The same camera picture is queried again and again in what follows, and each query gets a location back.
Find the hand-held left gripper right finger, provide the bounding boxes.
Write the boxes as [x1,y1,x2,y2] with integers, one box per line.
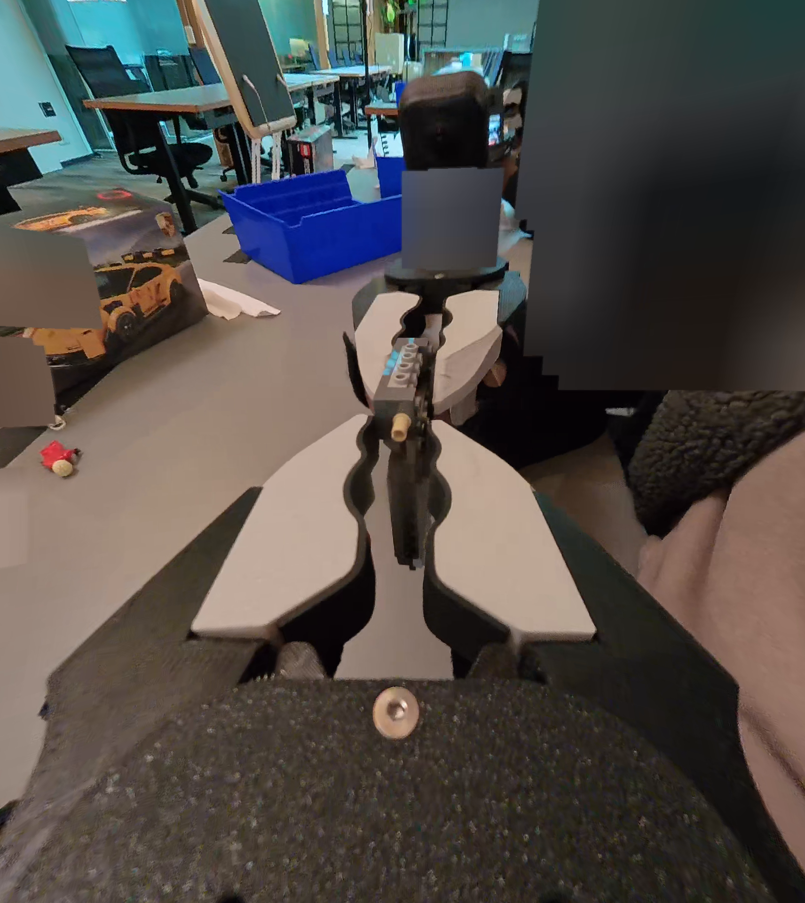
[422,422,597,642]

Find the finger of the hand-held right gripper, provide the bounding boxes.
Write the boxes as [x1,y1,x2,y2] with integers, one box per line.
[342,291,425,424]
[431,289,505,426]

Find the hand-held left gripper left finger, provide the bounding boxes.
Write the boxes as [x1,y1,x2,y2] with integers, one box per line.
[191,414,377,639]

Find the black toy brick assembly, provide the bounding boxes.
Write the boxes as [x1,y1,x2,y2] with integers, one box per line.
[373,337,440,571]

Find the grey desk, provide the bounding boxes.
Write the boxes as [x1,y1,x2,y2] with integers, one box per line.
[0,210,539,858]

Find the blue plastic bin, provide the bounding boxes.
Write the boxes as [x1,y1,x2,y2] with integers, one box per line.
[374,154,407,200]
[221,168,405,285]

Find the dark cardboard box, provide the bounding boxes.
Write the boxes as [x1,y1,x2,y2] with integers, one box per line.
[285,126,335,177]

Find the white crumpled tissue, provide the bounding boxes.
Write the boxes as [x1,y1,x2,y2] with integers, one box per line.
[197,277,282,323]

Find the yellow car toy box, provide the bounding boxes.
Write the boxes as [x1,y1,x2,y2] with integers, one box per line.
[0,187,209,419]

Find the person's black fleece jacket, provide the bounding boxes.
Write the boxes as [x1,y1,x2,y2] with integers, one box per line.
[627,389,805,539]

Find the red toy brick piece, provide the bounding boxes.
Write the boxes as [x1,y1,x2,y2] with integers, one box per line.
[39,439,84,481]

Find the person's beige pants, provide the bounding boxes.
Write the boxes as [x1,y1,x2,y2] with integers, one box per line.
[519,405,805,903]

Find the black office chair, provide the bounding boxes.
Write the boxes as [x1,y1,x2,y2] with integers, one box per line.
[66,44,223,209]

